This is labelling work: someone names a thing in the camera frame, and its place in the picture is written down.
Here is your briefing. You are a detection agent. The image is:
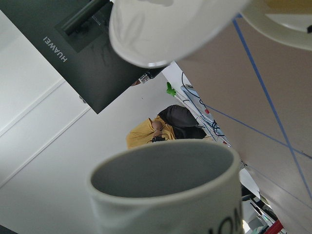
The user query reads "thin metal rod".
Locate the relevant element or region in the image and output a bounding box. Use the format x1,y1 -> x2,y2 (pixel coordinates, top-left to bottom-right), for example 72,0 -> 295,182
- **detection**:
175,93 -> 231,147

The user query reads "person in yellow shirt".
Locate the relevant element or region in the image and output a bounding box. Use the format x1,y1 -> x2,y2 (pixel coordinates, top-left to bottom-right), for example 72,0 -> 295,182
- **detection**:
126,105 -> 206,149

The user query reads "red cylinder bottle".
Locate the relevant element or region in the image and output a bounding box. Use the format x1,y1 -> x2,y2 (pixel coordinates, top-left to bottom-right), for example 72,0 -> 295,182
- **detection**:
264,219 -> 284,234

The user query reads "cream oval lidded box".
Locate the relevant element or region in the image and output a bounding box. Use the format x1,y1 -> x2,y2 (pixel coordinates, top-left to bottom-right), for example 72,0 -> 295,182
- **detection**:
109,0 -> 312,68

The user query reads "white mug grey inside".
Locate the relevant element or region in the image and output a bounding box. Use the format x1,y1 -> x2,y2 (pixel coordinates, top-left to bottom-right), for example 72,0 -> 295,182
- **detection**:
86,139 -> 244,234

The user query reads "black monitor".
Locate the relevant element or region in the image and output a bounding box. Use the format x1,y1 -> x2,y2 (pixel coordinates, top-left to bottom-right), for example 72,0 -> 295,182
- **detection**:
0,0 -> 161,113

